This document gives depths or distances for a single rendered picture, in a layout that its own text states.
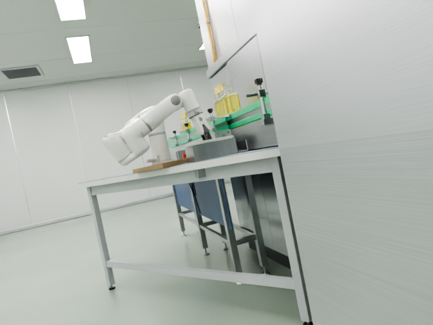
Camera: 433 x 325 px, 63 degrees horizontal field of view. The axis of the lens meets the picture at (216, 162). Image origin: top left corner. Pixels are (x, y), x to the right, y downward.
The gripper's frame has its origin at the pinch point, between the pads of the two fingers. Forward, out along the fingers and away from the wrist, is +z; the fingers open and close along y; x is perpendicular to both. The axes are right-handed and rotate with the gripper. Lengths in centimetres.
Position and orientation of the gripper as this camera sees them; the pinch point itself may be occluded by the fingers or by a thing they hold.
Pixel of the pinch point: (209, 143)
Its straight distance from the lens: 179.1
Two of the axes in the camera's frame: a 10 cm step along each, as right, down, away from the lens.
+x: -8.6, 4.4, -2.6
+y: -2.7, 0.2, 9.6
